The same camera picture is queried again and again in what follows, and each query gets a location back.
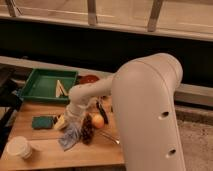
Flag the grey blue towel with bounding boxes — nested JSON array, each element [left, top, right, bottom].
[[58, 123, 81, 151]]

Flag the red bowl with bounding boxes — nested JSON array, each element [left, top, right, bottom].
[[79, 75, 99, 84]]

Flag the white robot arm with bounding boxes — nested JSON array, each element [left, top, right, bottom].
[[64, 53, 186, 171]]

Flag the green sponge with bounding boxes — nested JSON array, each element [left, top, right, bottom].
[[32, 116, 53, 129]]

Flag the dark grape bunch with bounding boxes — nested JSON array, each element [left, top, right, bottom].
[[81, 115, 94, 144]]

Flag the wooden wedge pieces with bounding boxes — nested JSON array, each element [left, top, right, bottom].
[[55, 80, 68, 98]]

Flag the orange fruit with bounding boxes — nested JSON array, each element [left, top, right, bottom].
[[92, 115, 104, 129]]

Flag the green plastic tray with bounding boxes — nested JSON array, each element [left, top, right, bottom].
[[20, 69, 78, 104]]

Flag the white lidded container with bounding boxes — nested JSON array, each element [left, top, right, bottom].
[[6, 136, 32, 159]]

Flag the silver fork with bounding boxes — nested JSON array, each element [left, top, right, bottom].
[[97, 130, 120, 145]]

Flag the black handled utensil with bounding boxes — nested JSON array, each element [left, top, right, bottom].
[[96, 101, 109, 124]]

